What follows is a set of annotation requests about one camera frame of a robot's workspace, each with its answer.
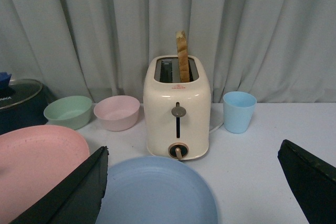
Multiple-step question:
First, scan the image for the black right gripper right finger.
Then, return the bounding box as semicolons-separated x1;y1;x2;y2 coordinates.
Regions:
278;140;335;223

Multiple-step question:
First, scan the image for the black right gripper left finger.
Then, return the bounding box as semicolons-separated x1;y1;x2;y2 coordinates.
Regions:
11;146;109;223

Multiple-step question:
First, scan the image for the pink plastic plate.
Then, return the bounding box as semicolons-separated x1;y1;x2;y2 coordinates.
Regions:
1;125;90;223

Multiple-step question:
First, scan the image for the blue plastic plate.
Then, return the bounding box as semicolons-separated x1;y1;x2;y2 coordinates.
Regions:
96;156;218;223

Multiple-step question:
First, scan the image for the green plastic bowl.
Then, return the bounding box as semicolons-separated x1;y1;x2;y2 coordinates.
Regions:
44;95;92;130

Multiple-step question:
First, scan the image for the pink plastic bowl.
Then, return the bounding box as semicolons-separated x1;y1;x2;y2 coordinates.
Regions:
93;95;140;132

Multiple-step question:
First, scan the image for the light blue plastic cup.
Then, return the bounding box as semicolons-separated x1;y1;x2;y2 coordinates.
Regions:
223;91;257;134

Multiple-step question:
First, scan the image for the dark blue cooking pot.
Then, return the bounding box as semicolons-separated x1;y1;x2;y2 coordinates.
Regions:
1;85;48;134

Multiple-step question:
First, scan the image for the glass pot lid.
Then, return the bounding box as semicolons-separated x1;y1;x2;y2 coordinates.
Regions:
1;72;43;110

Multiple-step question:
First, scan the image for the cream white toaster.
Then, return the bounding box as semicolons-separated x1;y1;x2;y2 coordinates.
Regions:
143;55;211;161

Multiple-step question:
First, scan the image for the grey curtain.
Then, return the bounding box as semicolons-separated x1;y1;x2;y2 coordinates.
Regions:
1;0;335;103

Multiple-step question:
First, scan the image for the toasted bread slice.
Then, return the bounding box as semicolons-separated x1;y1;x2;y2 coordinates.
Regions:
175;30;190;82

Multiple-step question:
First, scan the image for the white toaster power cable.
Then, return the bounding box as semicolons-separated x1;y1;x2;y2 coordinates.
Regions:
209;121;224;133

